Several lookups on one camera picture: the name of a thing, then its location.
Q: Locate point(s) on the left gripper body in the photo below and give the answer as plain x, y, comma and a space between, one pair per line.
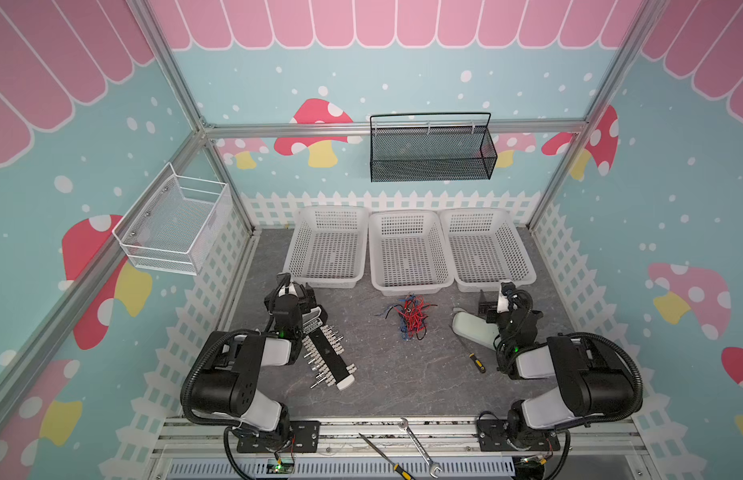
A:
309, 309

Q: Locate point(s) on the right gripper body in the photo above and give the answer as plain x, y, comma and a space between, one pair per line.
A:
488, 308

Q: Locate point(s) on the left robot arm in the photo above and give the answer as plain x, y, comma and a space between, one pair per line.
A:
222, 387

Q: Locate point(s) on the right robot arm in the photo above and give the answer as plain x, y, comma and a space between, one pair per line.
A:
597, 381

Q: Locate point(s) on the mint green zip case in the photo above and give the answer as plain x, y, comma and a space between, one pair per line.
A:
474, 328

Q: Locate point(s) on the yellow black small screwdriver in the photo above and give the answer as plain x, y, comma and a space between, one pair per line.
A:
472, 356

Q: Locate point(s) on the left white plastic basket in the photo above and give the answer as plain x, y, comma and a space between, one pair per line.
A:
329, 246

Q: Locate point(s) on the white plastic basket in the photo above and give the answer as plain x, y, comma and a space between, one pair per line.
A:
485, 249
408, 253
329, 246

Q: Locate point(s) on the right white plastic basket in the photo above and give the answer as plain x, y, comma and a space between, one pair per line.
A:
485, 249

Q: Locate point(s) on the middle white plastic basket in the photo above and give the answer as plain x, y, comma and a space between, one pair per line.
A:
408, 253

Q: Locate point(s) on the silver combination wrench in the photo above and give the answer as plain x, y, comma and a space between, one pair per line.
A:
434, 467

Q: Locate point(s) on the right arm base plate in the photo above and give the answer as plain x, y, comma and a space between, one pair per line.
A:
501, 435

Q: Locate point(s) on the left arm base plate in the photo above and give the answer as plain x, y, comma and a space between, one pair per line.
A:
300, 437

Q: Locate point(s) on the white wire wall basket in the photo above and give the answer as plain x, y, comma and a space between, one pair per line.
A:
175, 225

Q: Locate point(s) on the black wire mesh wall basket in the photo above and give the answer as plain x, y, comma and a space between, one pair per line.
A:
440, 146

